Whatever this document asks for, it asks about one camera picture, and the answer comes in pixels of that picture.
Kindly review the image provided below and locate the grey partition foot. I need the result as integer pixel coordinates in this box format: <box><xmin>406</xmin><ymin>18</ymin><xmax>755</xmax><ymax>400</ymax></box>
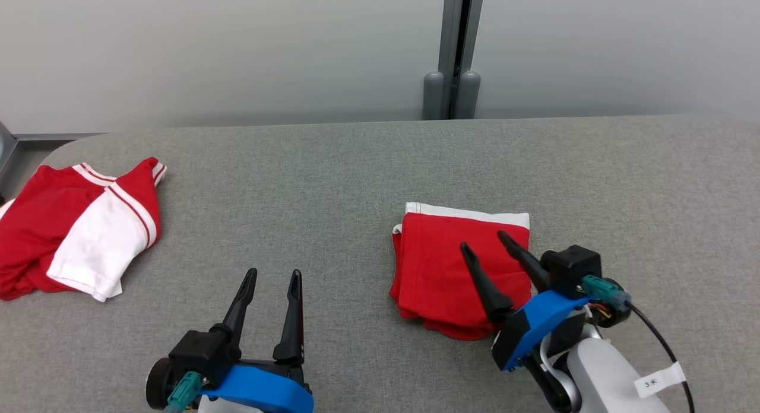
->
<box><xmin>456</xmin><ymin>71</ymin><xmax>481</xmax><ymax>120</ymax></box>
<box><xmin>422</xmin><ymin>71</ymin><xmax>445</xmax><ymax>120</ymax></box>

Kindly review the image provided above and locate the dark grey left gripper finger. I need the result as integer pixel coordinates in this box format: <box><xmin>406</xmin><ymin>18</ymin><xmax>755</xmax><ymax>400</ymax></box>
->
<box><xmin>273</xmin><ymin>269</ymin><xmax>305</xmax><ymax>365</ymax></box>
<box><xmin>221</xmin><ymin>268</ymin><xmax>258</xmax><ymax>345</ymax></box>

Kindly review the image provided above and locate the black cable green connector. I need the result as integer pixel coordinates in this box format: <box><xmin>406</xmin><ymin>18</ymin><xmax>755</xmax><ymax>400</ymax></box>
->
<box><xmin>164</xmin><ymin>370</ymin><xmax>204</xmax><ymax>413</ymax></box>
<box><xmin>582</xmin><ymin>275</ymin><xmax>696</xmax><ymax>413</ymax></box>

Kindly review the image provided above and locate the grey aluminium partition post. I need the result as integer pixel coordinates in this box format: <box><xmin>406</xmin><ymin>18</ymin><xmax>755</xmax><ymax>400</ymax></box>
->
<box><xmin>438</xmin><ymin>0</ymin><xmax>486</xmax><ymax>120</ymax></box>

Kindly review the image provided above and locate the grey metal floor rail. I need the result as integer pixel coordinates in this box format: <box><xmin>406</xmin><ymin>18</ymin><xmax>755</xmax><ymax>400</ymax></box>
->
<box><xmin>0</xmin><ymin>121</ymin><xmax>107</xmax><ymax>182</ymax></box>

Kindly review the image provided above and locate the white paper label tag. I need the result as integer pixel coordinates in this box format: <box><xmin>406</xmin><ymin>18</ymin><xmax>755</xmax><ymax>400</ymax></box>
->
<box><xmin>634</xmin><ymin>361</ymin><xmax>687</xmax><ymax>399</ymax></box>

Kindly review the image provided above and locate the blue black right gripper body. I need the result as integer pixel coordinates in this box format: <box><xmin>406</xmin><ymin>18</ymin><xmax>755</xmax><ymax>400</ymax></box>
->
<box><xmin>492</xmin><ymin>290</ymin><xmax>594</xmax><ymax>372</ymax></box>

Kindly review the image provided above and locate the red and white shirt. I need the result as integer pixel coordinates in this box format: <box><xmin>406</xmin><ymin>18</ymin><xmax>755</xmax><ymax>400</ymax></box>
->
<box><xmin>0</xmin><ymin>157</ymin><xmax>167</xmax><ymax>303</ymax></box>

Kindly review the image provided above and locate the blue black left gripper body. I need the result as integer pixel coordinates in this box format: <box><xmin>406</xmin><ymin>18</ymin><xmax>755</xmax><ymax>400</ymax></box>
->
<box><xmin>202</xmin><ymin>357</ymin><xmax>315</xmax><ymax>413</ymax></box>

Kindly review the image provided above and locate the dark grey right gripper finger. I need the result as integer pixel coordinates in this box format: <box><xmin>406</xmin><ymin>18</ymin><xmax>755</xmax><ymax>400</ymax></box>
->
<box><xmin>460</xmin><ymin>242</ymin><xmax>515</xmax><ymax>326</ymax></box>
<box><xmin>497</xmin><ymin>230</ymin><xmax>552</xmax><ymax>294</ymax></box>

